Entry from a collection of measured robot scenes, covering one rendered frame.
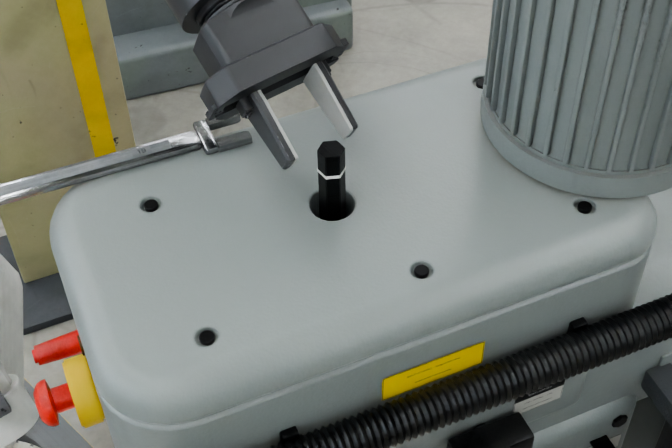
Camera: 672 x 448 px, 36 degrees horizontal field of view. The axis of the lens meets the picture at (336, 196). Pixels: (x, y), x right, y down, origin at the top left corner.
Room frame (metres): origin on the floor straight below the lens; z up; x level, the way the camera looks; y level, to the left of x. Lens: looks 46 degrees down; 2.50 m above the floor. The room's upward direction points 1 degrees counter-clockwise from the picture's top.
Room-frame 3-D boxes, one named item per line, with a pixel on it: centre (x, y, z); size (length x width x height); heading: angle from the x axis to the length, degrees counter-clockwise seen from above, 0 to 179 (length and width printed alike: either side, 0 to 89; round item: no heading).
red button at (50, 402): (0.49, 0.24, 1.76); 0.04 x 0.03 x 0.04; 22
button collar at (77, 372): (0.50, 0.22, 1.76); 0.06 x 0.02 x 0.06; 22
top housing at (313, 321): (0.59, -0.01, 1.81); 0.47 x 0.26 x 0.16; 112
